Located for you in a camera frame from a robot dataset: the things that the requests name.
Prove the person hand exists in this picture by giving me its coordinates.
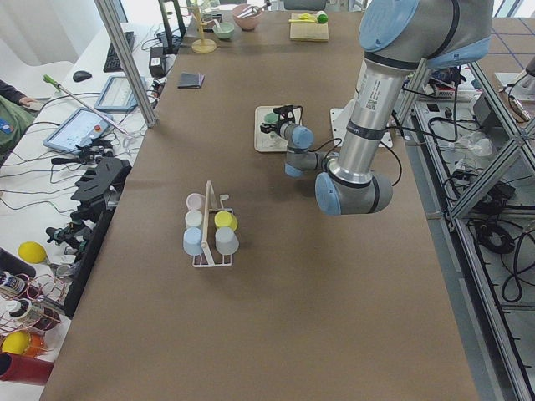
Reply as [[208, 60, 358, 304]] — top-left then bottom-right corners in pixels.
[[18, 97, 38, 107]]

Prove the white cup rack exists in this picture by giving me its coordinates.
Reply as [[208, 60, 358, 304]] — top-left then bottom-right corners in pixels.
[[188, 180, 234, 268]]

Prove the metal rod green tip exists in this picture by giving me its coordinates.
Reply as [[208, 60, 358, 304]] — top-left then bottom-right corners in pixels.
[[43, 74, 132, 139]]

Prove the wooden mug tree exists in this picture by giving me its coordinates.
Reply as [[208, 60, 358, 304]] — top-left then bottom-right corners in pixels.
[[187, 1, 217, 54]]

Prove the yellow cup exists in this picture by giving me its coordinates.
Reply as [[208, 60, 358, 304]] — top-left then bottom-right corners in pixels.
[[214, 210, 238, 231]]

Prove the beige plastic tray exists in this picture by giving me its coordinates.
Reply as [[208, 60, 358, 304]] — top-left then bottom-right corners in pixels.
[[254, 106, 288, 153]]

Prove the teach pendant tablet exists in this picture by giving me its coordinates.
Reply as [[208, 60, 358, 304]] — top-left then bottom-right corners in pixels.
[[94, 76, 137, 113], [43, 108, 110, 153]]

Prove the pink bowl with ice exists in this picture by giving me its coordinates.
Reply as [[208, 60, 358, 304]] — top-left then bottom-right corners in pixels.
[[232, 4, 263, 31]]

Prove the grey cup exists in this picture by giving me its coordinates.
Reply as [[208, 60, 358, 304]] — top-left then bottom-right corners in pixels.
[[215, 226, 239, 256]]

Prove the yellow lemon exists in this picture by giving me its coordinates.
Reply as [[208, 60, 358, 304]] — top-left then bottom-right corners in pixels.
[[18, 241, 48, 264]]

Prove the pink cup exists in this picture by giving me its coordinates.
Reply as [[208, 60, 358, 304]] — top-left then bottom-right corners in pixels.
[[186, 193, 206, 211]]

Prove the white cup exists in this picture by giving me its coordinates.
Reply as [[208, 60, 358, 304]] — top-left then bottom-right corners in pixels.
[[184, 210, 204, 229]]

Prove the grey folded cloth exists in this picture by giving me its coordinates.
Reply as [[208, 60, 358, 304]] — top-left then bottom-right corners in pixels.
[[177, 72, 205, 89]]

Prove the green lime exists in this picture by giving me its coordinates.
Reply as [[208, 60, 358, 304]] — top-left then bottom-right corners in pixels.
[[316, 11, 329, 24]]

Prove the black computer mouse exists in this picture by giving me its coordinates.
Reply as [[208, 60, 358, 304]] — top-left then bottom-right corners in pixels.
[[72, 70, 92, 83]]

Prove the green cup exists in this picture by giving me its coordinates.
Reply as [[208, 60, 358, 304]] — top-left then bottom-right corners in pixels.
[[263, 113, 278, 124]]

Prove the far teach pendant tablet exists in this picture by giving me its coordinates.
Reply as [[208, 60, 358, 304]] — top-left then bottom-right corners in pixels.
[[94, 76, 137, 113]]

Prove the black keyboard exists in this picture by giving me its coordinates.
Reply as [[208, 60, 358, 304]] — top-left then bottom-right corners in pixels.
[[102, 31, 136, 73]]

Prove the green bowl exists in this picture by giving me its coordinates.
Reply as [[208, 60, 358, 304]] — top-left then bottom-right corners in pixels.
[[212, 22, 235, 40]]

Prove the bamboo cutting board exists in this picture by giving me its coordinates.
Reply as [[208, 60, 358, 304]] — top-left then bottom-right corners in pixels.
[[288, 13, 329, 42]]

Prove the metal scoop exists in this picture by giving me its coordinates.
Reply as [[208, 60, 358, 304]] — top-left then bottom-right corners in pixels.
[[237, 3, 271, 18]]

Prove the black bracket stand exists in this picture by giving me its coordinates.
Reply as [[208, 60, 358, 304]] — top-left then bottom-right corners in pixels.
[[71, 157, 132, 210]]

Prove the aluminium frame post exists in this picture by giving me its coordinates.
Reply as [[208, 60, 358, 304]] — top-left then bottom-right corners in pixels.
[[94, 0, 156, 128]]

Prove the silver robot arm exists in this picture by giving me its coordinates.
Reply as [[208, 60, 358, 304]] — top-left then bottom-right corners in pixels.
[[260, 1, 493, 216]]

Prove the blue cup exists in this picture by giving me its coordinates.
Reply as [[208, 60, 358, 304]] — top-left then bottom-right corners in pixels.
[[182, 227, 203, 256]]

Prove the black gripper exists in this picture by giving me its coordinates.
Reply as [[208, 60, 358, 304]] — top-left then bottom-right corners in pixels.
[[260, 104, 296, 137]]

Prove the near teach pendant tablet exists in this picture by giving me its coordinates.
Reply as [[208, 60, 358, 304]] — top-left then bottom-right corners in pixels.
[[43, 108, 110, 153]]

